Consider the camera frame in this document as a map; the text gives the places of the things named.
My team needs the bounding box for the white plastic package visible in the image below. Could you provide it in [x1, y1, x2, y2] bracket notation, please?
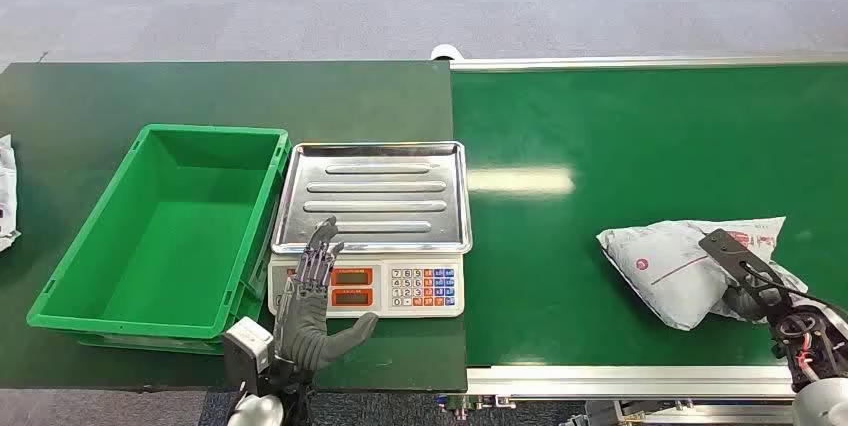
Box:
[0, 134, 22, 253]

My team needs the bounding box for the green plastic crate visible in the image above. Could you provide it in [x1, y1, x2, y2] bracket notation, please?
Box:
[26, 123, 291, 356]

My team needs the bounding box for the green conveyor belt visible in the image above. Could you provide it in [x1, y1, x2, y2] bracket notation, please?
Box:
[450, 63, 848, 369]

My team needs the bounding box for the white electronic scale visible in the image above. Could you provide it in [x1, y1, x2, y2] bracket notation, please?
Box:
[267, 140, 474, 320]

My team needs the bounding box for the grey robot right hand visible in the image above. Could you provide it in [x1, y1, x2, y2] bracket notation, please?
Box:
[720, 275, 808, 325]

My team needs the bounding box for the steel scale tray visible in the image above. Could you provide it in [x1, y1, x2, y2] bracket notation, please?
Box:
[270, 140, 474, 257]

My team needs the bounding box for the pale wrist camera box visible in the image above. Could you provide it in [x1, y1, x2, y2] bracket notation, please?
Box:
[222, 317, 275, 399]
[698, 228, 787, 293]

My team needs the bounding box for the grey poly mailer red print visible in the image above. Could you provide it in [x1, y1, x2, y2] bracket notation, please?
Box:
[596, 216, 848, 338]

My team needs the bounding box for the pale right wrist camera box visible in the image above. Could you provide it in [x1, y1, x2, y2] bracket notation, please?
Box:
[698, 228, 787, 293]

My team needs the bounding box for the metal conveyor bracket with bolts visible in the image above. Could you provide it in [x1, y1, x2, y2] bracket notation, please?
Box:
[435, 394, 518, 422]

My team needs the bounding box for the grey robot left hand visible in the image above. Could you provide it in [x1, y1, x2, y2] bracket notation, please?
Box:
[273, 216, 380, 373]

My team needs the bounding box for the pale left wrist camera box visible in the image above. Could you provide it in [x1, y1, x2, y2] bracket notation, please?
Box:
[222, 317, 275, 399]

